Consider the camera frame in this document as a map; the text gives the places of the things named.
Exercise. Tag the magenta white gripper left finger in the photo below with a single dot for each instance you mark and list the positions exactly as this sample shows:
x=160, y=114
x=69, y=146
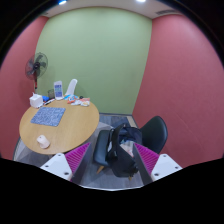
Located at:
x=65, y=165

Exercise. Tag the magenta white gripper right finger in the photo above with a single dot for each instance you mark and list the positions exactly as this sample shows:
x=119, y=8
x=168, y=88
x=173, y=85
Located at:
x=153, y=166

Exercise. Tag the grey speckled mouse pad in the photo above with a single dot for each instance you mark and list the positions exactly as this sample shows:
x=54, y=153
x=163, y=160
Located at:
x=48, y=116

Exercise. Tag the black chair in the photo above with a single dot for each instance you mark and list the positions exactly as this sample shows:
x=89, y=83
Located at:
x=154, y=137

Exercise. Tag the black bag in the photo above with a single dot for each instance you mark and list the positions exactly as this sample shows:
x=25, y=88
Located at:
x=120, y=156

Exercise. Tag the round wooden table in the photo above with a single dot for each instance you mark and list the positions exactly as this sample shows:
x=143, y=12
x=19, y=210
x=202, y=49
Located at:
x=77, y=124

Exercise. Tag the colourful items pile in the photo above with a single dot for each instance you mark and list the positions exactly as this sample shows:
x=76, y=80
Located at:
x=77, y=100

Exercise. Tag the white tissue box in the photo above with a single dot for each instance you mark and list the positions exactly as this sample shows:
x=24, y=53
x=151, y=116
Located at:
x=36, y=101

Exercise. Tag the black mesh pen holder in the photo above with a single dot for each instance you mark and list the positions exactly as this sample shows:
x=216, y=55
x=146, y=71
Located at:
x=51, y=94

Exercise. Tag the white blue standing card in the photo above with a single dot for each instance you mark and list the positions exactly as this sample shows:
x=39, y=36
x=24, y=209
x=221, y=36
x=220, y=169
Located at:
x=58, y=90

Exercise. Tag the black standing fan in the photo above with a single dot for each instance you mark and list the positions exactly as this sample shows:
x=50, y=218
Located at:
x=35, y=67

